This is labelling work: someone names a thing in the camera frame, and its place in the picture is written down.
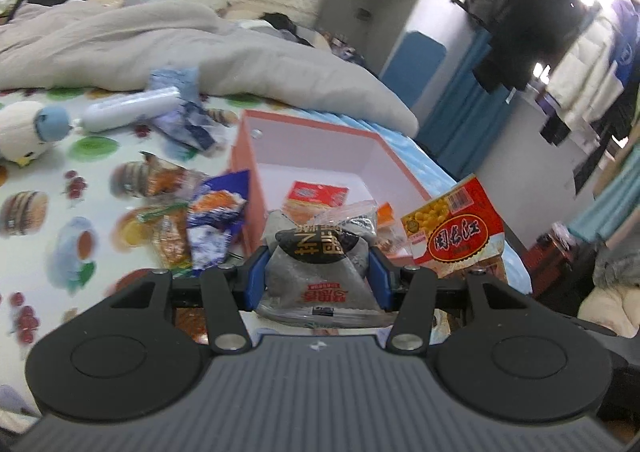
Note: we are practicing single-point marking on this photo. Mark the penguin plush toy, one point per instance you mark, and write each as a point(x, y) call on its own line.
point(25, 127)

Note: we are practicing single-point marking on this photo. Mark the white puffer jacket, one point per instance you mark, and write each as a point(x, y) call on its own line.
point(585, 72)

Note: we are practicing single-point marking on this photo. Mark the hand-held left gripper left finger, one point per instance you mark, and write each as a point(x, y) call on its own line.
point(256, 274)

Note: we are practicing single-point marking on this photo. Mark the white cabinet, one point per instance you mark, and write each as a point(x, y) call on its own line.
point(530, 132)

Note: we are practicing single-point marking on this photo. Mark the dark garment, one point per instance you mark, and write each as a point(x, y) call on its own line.
point(280, 22)

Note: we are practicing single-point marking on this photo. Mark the teal garment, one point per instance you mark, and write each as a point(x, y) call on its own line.
point(610, 202)

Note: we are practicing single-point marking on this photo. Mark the blue white hoodie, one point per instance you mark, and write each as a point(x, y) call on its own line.
point(627, 52)

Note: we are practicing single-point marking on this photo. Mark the red clear cracker packet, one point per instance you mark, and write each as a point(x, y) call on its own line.
point(315, 194)

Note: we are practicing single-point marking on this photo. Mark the pink cardboard box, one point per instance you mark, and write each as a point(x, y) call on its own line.
point(310, 142)

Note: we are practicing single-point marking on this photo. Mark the group of small bottles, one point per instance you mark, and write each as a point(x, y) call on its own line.
point(345, 50)

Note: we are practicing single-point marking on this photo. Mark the blue padded board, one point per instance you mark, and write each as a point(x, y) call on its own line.
point(412, 62)

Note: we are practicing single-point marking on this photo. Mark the crumpled blue wrapper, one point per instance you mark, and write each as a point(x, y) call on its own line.
point(192, 130)

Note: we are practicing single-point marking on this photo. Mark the orange snack packet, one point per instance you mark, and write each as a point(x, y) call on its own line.
point(386, 217)

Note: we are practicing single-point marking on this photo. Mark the black jacket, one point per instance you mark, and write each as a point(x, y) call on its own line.
point(535, 17)

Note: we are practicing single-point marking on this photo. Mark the white tube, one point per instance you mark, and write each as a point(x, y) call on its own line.
point(125, 110)

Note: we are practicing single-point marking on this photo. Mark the food print sheet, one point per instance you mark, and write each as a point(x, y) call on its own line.
point(65, 252)

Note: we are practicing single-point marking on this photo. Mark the grey black snack packet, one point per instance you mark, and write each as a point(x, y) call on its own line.
point(320, 277)

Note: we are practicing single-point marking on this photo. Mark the blue snack packet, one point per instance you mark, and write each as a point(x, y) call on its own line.
point(215, 212)

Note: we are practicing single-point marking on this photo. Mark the red yellow snack packet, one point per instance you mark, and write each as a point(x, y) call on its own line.
point(460, 237)

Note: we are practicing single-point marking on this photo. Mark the grey duvet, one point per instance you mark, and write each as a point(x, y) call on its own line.
point(200, 42)

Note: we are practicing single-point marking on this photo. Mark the brown snack packet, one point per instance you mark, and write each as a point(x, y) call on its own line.
point(165, 180)

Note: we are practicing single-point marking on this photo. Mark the red suitcase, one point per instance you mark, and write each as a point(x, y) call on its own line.
point(550, 257)

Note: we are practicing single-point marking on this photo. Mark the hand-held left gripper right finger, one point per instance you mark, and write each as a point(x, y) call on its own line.
point(382, 282)

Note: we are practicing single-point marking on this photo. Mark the blue curtain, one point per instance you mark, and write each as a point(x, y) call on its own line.
point(465, 97)

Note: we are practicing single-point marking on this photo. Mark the cream plush cushion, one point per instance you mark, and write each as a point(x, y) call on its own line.
point(610, 307)

